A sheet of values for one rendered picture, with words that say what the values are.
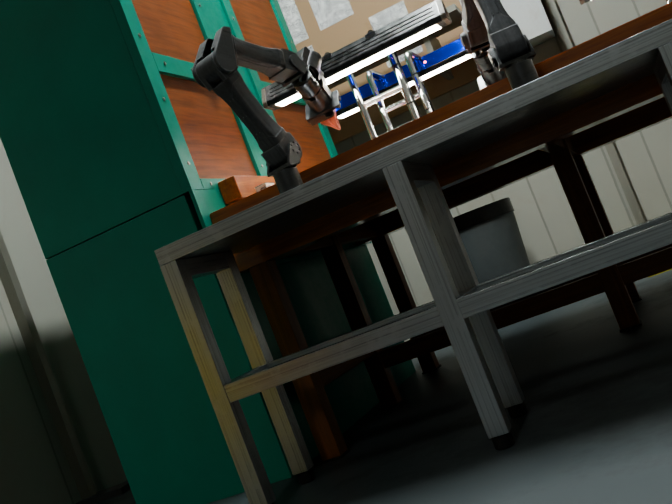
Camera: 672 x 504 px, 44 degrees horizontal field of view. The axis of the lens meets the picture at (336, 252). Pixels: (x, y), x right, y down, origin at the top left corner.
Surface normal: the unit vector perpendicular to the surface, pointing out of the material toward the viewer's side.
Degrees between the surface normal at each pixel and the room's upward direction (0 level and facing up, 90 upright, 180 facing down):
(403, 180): 90
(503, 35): 71
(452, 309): 90
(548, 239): 90
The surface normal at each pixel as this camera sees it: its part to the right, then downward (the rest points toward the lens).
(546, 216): -0.32, 0.07
